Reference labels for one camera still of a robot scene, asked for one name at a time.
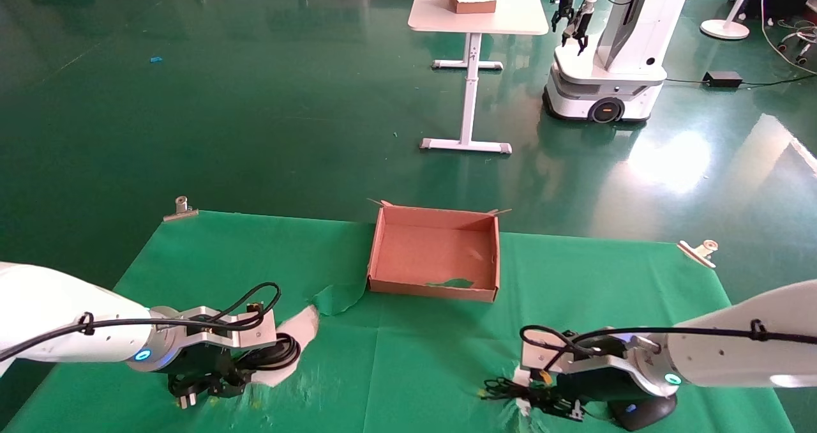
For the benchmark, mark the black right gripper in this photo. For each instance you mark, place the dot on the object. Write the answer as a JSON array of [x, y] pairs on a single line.
[[600, 385]]

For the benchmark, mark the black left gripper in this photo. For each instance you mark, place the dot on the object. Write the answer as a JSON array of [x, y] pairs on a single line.
[[191, 363]]

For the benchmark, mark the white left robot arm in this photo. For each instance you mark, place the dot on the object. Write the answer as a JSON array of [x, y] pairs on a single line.
[[51, 318]]

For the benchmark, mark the open brown cardboard box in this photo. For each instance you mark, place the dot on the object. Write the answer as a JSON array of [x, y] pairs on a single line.
[[434, 248]]

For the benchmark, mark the green table cloth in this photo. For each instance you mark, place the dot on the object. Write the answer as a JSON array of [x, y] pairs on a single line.
[[415, 356]]

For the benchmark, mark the silver metal cloth clip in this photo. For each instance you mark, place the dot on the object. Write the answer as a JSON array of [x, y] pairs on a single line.
[[180, 214], [696, 252]]

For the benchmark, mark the white wheeled background robot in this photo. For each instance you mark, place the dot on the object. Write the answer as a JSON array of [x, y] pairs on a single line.
[[613, 88]]

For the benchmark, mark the black power adapter brick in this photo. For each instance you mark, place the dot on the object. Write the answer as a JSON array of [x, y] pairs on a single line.
[[722, 79]]

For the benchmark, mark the black background robot gripper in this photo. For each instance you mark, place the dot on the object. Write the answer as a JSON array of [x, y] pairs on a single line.
[[576, 30], [563, 15]]

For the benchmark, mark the white table with legs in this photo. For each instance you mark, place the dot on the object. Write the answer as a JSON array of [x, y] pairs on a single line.
[[510, 18]]

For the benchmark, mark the white floor stand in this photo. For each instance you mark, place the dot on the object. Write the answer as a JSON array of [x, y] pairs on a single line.
[[724, 29]]

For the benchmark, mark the right wrist camera housing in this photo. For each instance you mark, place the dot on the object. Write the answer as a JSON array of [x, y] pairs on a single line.
[[542, 356]]

